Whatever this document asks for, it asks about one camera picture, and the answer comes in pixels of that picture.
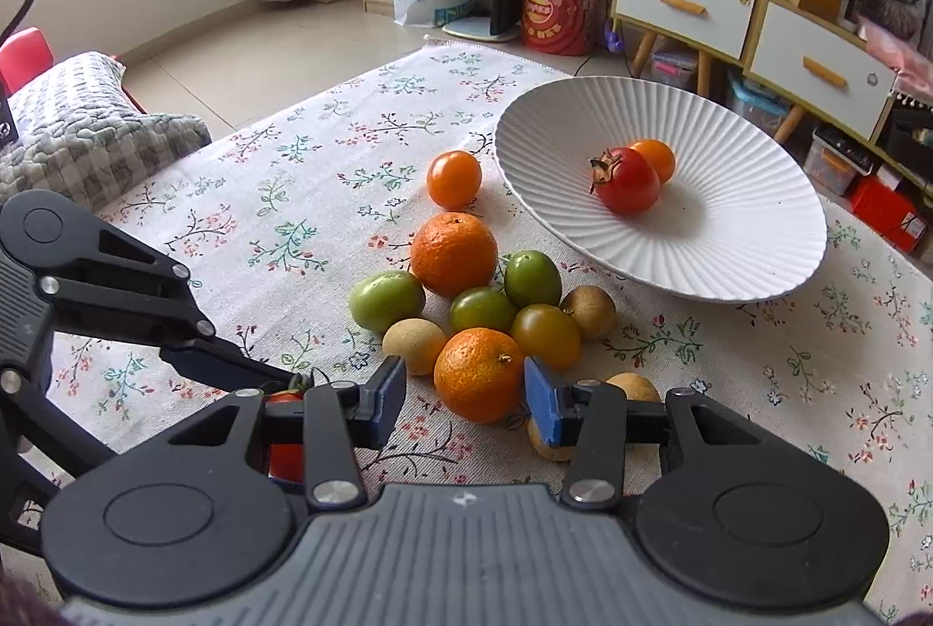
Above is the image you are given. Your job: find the dark green tomato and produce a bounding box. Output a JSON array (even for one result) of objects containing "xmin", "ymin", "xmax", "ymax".
[{"xmin": 449, "ymin": 286, "xmax": 517, "ymax": 336}]

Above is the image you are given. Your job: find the clear storage box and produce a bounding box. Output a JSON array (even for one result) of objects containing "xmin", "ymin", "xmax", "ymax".
[{"xmin": 648, "ymin": 39, "xmax": 701, "ymax": 92}]

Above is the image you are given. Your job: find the white round base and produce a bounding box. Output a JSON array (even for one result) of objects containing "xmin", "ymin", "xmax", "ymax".
[{"xmin": 441, "ymin": 14, "xmax": 522, "ymax": 44}]

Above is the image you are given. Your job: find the orange cherry tomato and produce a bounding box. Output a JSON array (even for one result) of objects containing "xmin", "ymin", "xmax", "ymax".
[
  {"xmin": 426, "ymin": 150, "xmax": 483, "ymax": 210},
  {"xmin": 628, "ymin": 139, "xmax": 676, "ymax": 185}
]

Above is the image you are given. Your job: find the white ribbed plate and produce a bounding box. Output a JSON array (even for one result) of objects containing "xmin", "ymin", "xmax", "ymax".
[{"xmin": 493, "ymin": 76, "xmax": 830, "ymax": 304}]

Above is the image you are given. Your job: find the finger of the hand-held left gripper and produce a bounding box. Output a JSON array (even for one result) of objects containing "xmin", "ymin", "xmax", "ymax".
[
  {"xmin": 36, "ymin": 216, "xmax": 314, "ymax": 391},
  {"xmin": 0, "ymin": 371, "xmax": 118, "ymax": 558}
]

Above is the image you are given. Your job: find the red tomato with dry calyx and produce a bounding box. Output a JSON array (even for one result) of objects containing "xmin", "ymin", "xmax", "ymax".
[{"xmin": 589, "ymin": 146, "xmax": 661, "ymax": 215}]

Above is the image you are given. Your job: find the red printed bucket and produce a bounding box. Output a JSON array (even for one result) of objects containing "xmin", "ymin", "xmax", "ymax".
[{"xmin": 520, "ymin": 0, "xmax": 602, "ymax": 57}]

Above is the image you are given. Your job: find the black lidded storage box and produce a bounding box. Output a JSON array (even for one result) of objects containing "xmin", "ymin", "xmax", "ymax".
[{"xmin": 804, "ymin": 126, "xmax": 876, "ymax": 197}]

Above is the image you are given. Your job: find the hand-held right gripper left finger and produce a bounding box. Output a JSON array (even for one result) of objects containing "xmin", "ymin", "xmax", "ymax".
[{"xmin": 169, "ymin": 355, "xmax": 407, "ymax": 512}]

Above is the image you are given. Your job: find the grey quilted blanket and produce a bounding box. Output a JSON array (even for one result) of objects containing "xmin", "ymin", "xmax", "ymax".
[{"xmin": 0, "ymin": 50, "xmax": 212, "ymax": 212}]

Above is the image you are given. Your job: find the pink cloth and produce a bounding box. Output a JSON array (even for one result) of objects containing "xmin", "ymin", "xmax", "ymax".
[{"xmin": 858, "ymin": 14, "xmax": 933, "ymax": 110}]

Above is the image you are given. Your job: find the floral tablecloth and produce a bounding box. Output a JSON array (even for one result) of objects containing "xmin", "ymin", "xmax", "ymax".
[{"xmin": 44, "ymin": 43, "xmax": 933, "ymax": 626}]

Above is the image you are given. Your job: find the red box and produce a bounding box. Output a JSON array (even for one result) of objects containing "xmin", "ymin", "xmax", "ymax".
[{"xmin": 847, "ymin": 174, "xmax": 928, "ymax": 254}]

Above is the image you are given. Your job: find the small orange mandarin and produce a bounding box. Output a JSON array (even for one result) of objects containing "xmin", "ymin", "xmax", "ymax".
[{"xmin": 433, "ymin": 327, "xmax": 527, "ymax": 424}]

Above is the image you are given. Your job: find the large orange mandarin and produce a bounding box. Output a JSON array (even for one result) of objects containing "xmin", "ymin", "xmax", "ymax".
[{"xmin": 409, "ymin": 212, "xmax": 499, "ymax": 299}]

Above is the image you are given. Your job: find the yellow brown tomato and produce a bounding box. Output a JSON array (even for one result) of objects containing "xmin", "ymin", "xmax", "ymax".
[{"xmin": 510, "ymin": 303, "xmax": 583, "ymax": 372}]

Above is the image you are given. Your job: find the light green tomato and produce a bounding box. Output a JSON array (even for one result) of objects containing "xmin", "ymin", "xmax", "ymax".
[{"xmin": 348, "ymin": 270, "xmax": 427, "ymax": 333}]

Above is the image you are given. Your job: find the blue lidded storage box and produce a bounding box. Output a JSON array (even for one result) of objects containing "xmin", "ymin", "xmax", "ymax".
[{"xmin": 725, "ymin": 72, "xmax": 792, "ymax": 135}]

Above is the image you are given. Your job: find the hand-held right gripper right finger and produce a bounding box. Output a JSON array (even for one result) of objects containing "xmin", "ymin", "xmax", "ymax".
[{"xmin": 523, "ymin": 356, "xmax": 774, "ymax": 512}]

